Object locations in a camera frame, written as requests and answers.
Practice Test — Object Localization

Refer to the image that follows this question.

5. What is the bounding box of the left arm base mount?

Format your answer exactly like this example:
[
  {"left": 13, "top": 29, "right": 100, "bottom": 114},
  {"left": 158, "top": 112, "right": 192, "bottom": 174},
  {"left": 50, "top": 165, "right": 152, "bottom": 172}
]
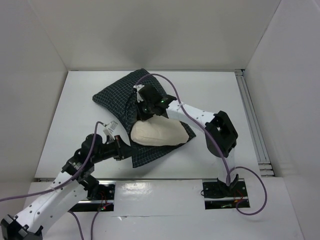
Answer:
[{"left": 70, "top": 180, "right": 116, "bottom": 213}]

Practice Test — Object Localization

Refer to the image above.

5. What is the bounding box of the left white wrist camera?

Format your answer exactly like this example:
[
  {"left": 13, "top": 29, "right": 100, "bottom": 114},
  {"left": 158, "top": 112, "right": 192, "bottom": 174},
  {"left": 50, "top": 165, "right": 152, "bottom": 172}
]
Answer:
[{"left": 103, "top": 120, "right": 118, "bottom": 141}]

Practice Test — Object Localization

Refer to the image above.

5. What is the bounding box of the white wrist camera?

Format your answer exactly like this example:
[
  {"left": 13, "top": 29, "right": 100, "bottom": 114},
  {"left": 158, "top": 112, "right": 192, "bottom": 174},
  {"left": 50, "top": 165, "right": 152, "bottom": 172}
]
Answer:
[
  {"left": 133, "top": 84, "right": 145, "bottom": 103},
  {"left": 103, "top": 120, "right": 118, "bottom": 141}
]

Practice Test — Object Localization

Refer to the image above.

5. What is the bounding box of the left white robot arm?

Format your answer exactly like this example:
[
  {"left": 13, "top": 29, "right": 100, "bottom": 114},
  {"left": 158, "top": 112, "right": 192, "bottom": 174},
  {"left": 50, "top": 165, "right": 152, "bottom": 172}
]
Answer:
[{"left": 0, "top": 134, "right": 134, "bottom": 240}]

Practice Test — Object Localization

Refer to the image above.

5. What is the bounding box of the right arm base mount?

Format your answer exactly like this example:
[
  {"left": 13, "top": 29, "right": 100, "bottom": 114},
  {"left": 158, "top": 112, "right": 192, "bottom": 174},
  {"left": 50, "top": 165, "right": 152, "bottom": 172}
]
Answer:
[{"left": 200, "top": 178, "right": 250, "bottom": 210}]

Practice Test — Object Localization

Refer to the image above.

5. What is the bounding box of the dark plaid pillowcase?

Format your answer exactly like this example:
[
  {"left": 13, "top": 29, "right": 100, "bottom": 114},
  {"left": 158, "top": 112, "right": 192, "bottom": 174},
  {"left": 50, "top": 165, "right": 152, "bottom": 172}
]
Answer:
[{"left": 92, "top": 68, "right": 184, "bottom": 168}]

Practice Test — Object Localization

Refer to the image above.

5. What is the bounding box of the cream bear pillow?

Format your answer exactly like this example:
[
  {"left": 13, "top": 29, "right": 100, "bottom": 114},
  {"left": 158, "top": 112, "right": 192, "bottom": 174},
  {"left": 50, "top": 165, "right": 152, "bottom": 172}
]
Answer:
[{"left": 130, "top": 115, "right": 189, "bottom": 147}]

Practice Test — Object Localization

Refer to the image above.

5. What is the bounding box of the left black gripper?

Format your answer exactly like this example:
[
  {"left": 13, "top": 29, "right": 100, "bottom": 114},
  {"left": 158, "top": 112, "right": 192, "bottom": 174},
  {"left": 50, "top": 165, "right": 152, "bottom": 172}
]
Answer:
[{"left": 91, "top": 134, "right": 138, "bottom": 164}]

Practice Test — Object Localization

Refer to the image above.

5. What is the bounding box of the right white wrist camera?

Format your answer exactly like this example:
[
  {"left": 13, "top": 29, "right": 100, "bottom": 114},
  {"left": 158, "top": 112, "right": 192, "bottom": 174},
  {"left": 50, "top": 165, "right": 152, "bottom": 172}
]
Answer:
[{"left": 133, "top": 84, "right": 145, "bottom": 103}]

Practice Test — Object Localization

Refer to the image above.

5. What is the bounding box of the aluminium rail frame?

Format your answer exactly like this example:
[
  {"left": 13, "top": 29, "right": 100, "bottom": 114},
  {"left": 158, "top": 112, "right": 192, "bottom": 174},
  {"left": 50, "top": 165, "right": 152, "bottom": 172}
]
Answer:
[{"left": 234, "top": 69, "right": 276, "bottom": 178}]

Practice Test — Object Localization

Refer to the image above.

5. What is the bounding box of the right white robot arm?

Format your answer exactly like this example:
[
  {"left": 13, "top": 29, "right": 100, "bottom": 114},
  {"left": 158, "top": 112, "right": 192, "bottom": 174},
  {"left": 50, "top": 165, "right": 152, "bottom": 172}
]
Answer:
[{"left": 133, "top": 84, "right": 239, "bottom": 196}]

